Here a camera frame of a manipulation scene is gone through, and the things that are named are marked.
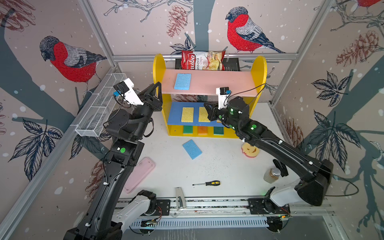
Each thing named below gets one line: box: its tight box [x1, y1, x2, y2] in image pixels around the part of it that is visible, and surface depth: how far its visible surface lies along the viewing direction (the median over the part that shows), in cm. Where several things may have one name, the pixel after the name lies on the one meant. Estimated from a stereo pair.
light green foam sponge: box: [183, 125, 193, 134], surface depth 103 cm
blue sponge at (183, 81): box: [174, 73, 192, 91], surface depth 76 cm
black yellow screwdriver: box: [192, 180, 221, 186], surface depth 82 cm
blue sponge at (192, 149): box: [182, 139, 203, 160], surface depth 97 cm
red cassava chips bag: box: [181, 50, 226, 71], surface depth 89 cm
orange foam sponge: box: [197, 126, 208, 135], surface depth 106 cm
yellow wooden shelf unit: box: [153, 53, 268, 139], surface depth 80 cm
